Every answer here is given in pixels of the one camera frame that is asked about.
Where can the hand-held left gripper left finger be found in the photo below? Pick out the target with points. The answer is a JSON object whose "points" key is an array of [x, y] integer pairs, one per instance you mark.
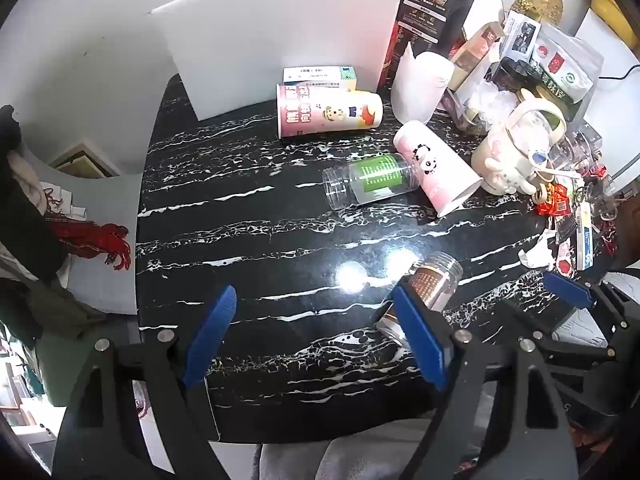
{"points": [[209, 336]]}

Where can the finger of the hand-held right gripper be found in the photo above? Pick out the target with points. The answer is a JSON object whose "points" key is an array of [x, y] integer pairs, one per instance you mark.
{"points": [[569, 290], [560, 332]]}

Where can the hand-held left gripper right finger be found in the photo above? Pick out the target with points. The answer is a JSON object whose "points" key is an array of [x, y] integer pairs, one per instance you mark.
{"points": [[421, 336]]}

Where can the clear jar with brown label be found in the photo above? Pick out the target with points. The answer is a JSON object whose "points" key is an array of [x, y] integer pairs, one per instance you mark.
{"points": [[436, 280]]}

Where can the pink panda paper cup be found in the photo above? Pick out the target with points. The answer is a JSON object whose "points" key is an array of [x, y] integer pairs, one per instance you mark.
{"points": [[435, 165]]}

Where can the pink cartoon dog paper cup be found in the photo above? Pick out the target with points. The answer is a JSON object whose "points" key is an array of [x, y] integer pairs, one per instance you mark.
{"points": [[325, 112]]}

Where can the crumpled white paper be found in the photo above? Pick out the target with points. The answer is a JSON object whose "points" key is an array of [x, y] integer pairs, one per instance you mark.
{"points": [[537, 252]]}

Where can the blue and white tube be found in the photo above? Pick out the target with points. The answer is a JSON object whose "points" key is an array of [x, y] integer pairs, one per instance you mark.
{"points": [[584, 240]]}

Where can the grey clothing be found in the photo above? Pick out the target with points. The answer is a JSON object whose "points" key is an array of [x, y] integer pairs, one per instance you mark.
{"points": [[350, 452]]}

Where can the cream figurine mug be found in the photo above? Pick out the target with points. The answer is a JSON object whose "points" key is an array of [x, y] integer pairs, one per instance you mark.
{"points": [[500, 165]]}

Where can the red tassel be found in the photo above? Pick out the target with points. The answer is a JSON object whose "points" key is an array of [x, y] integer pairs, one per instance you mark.
{"points": [[95, 237]]}

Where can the clear jar with green label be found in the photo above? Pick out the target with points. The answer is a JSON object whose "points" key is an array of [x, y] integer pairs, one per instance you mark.
{"points": [[372, 180]]}

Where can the white and green tea pouch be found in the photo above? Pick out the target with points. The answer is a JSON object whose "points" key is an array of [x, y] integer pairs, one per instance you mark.
{"points": [[570, 67]]}

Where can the dark cloth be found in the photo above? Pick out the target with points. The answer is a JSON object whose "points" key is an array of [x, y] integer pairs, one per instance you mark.
{"points": [[25, 210]]}

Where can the white plastic bag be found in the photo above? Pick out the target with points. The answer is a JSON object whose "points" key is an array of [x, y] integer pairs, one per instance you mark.
{"points": [[420, 85]]}

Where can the tan cardboard box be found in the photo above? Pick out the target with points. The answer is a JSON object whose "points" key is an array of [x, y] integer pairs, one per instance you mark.
{"points": [[475, 52]]}

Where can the small white medicine box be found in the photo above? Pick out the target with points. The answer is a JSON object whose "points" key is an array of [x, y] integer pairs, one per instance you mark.
{"points": [[320, 75]]}

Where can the yellow bag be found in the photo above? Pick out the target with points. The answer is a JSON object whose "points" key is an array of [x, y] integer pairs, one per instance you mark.
{"points": [[612, 7]]}

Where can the white paper sheet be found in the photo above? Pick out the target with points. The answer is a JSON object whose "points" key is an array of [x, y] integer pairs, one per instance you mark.
{"points": [[487, 5]]}

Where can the white foam board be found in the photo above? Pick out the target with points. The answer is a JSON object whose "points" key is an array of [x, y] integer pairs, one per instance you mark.
{"points": [[260, 30]]}

